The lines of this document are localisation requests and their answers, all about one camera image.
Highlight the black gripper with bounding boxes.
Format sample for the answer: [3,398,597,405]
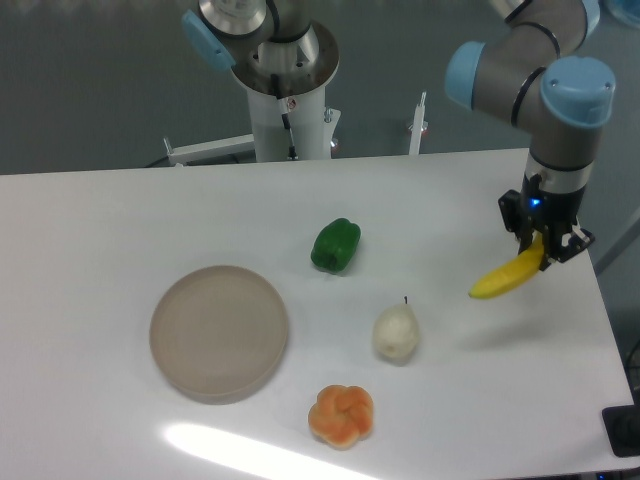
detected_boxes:
[498,176,595,271]

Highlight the yellow banana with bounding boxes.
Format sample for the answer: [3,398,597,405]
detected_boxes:
[468,234,544,300]

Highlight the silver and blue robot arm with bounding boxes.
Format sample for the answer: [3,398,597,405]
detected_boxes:
[181,1,615,272]

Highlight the white pear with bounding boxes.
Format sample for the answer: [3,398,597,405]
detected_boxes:
[372,297,420,365]

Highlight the green bell pepper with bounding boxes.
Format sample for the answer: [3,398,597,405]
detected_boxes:
[310,218,361,274]

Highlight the black device at edge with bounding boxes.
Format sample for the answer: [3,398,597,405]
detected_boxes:
[602,405,640,458]

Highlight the blue bag at corner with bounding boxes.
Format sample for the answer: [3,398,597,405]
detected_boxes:
[605,0,640,28]

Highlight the orange knotted bread roll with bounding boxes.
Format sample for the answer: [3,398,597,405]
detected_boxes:
[307,385,374,450]

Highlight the beige round plate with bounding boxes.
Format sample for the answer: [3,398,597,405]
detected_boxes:
[149,265,289,404]

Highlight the white right support bracket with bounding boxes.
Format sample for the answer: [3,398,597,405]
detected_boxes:
[408,91,428,156]

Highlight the white support bracket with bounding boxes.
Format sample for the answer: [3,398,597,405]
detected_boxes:
[163,134,254,166]
[408,91,428,156]

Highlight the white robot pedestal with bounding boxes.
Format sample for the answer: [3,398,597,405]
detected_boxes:
[228,24,342,162]

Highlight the black pedestal cable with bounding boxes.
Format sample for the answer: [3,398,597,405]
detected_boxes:
[269,73,299,161]

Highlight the white left support bracket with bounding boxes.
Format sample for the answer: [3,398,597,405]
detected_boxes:
[163,134,254,166]

